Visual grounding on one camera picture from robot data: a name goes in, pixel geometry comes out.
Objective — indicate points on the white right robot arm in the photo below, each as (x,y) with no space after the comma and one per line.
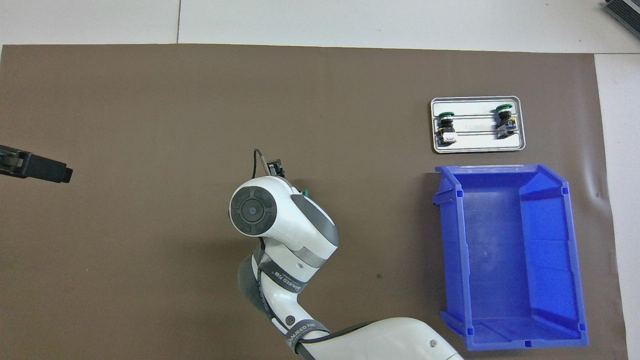
(300,235)

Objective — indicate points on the brown table mat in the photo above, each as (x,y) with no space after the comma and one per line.
(150,100)

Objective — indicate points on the grey metal tray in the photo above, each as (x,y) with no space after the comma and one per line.
(475,142)

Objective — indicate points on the blue plastic storage bin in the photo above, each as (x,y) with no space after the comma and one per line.
(500,260)

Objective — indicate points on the grey ribbed metal device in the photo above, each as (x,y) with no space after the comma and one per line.
(625,12)

